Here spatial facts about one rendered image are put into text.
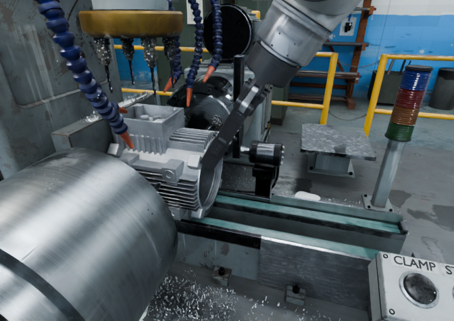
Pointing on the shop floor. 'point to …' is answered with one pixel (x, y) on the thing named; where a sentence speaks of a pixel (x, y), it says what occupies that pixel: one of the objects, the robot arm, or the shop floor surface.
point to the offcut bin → (385, 96)
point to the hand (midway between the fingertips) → (215, 151)
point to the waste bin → (443, 90)
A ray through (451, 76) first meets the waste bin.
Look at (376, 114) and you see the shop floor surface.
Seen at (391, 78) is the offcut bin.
